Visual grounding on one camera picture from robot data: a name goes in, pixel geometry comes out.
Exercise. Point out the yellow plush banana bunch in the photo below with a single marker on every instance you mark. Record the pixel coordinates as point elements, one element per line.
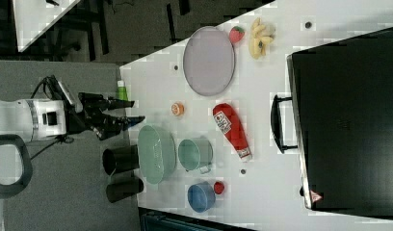
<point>261,35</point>

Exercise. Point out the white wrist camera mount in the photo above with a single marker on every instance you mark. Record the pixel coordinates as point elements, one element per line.
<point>71,101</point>

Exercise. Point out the small red toy fruit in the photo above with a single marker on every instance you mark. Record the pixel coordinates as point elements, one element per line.
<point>218,187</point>

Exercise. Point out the red plush ketchup bottle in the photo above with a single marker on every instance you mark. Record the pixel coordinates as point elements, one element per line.
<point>230,124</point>

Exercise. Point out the green oval strainer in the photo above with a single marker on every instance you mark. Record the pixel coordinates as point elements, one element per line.
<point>157,156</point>

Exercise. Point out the blue cup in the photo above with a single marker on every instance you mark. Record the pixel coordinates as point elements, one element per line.
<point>201,197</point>

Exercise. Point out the red plush strawberry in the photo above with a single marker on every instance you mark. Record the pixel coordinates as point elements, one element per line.
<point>236,34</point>

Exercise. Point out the green mug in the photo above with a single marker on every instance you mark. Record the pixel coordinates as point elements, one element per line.
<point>196,154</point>

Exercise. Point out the green bottle white cap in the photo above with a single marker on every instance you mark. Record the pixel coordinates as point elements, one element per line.
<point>122,91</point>

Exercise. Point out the black toaster oven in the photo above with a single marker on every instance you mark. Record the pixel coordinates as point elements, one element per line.
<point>342,99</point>

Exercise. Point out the black utensil cup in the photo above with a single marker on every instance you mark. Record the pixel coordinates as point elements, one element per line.
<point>120,159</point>

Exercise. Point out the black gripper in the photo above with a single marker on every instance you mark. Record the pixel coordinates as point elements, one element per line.
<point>92,116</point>

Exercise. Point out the lavender round plate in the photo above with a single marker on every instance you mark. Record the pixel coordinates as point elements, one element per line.
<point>208,61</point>

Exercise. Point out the white background table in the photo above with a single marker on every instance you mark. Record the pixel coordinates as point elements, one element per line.
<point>32,18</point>

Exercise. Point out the orange slice toy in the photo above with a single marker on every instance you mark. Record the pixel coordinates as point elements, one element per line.
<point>177,109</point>

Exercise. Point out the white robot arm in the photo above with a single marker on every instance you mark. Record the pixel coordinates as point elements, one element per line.
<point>28,120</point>

